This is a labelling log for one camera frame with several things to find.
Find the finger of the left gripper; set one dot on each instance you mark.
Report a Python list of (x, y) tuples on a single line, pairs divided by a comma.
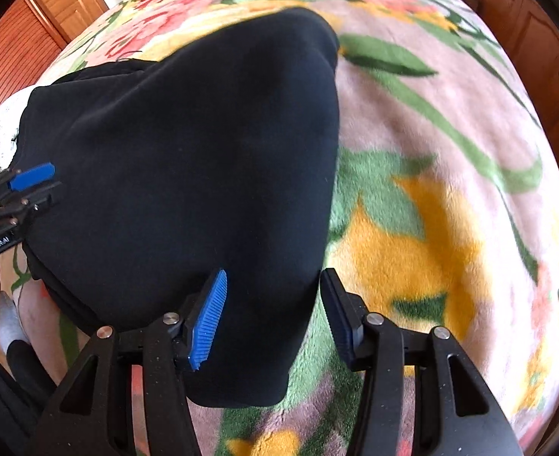
[(29, 178), (39, 197)]

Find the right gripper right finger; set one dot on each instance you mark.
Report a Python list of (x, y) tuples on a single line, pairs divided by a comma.
[(455, 412)]

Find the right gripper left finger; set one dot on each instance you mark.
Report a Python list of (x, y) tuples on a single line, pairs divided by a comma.
[(121, 377)]

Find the floral bed blanket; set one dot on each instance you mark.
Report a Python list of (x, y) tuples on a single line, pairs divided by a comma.
[(446, 202)]

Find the black pants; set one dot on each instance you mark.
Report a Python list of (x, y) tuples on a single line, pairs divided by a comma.
[(220, 156)]

